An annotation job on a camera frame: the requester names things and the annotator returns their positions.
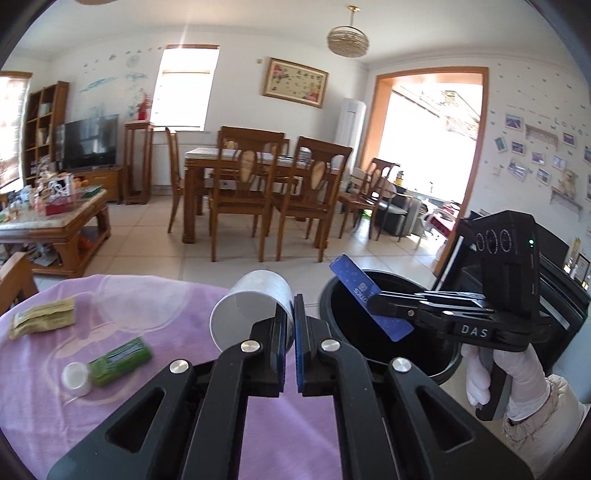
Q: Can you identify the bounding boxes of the framed floral wall picture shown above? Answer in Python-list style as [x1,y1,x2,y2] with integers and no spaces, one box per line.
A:
[262,58,329,109]

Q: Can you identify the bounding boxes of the yellow green snack packet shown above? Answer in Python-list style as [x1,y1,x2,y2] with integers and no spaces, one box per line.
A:
[9,296,75,340]

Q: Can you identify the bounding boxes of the pile of small tabletop items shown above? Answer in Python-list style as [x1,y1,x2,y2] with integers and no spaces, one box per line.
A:
[0,173,105,222]

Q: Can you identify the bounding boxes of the tall wooden plant stand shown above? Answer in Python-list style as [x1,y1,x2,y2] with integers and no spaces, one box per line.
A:
[124,121,154,205]

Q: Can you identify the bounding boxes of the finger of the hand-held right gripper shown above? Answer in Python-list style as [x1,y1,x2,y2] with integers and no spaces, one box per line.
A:
[367,291,455,330]
[418,290,495,311]

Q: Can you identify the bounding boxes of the blue fish wall decal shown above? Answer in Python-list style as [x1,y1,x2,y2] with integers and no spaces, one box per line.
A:
[78,71,151,93]

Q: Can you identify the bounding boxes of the flat screen television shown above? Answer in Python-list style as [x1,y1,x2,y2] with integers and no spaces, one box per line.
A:
[62,114,119,170]

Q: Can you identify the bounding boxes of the black round trash bin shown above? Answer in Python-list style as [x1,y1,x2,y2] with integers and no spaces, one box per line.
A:
[318,269,465,386]

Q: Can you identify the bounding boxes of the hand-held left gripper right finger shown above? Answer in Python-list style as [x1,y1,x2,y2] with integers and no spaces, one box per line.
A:
[293,294,536,480]

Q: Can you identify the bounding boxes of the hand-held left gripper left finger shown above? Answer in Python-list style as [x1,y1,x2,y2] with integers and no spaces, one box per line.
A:
[46,300,287,480]

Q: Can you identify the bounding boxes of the wooden armrest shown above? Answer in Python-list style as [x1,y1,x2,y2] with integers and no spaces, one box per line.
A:
[0,251,40,315]

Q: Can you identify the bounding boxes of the white paper cup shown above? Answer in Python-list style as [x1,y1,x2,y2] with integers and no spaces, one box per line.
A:
[210,270,296,354]

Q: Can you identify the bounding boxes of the bright window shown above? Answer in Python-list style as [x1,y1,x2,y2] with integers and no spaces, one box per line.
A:
[151,45,220,132]
[0,71,33,192]

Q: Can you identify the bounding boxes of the wooden coffee table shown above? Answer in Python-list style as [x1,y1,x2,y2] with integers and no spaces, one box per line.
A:
[0,187,112,278]

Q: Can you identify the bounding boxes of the wooden dining table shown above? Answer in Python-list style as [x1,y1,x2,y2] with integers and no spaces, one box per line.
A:
[184,147,342,245]

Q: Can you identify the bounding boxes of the wooden dining chair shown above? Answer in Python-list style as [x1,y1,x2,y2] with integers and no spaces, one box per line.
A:
[165,127,185,234]
[339,158,402,241]
[272,135,353,263]
[209,126,286,263]

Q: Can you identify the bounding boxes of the white standing air conditioner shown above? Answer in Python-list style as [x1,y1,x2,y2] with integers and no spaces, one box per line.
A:
[338,98,368,153]

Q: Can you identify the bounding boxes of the wooden bookshelf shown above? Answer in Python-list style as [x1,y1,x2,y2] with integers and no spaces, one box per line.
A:
[22,81,70,176]

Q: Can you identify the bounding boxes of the orange door frame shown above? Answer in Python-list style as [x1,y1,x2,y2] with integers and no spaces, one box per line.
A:
[367,67,489,232]

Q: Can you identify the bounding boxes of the group of wall photo frames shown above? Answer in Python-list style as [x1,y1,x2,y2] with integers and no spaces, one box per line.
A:
[492,113,591,185]

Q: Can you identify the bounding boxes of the pink tablecloth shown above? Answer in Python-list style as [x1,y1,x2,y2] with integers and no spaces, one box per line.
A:
[0,274,342,480]

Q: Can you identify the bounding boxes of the blue box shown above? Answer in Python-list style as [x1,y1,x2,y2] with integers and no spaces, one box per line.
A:
[329,254,415,342]

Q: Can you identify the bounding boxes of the person's right forearm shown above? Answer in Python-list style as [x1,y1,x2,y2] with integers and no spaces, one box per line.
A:
[501,375,591,480]

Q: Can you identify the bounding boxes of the wooden television cabinet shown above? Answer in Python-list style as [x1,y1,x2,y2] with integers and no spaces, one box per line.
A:
[69,166,124,204]

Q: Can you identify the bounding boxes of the hanging crystal ceiling lamp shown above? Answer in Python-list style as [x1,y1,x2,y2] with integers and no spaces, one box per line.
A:
[327,6,370,58]

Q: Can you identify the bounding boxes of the person's right hand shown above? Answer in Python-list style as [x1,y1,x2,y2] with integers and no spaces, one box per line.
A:
[460,344,552,421]

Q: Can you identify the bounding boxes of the small white bottle cap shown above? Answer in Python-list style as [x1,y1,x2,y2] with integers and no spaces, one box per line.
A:
[62,361,92,397]

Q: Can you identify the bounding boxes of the wall shelf with teddy bear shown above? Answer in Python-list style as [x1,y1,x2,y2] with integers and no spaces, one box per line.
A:
[549,168,585,213]

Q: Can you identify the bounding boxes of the black armchair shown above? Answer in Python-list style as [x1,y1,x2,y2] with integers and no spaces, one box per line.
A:
[374,194,423,241]

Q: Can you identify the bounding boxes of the black cabinet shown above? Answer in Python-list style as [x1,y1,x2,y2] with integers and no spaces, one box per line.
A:
[531,226,591,370]

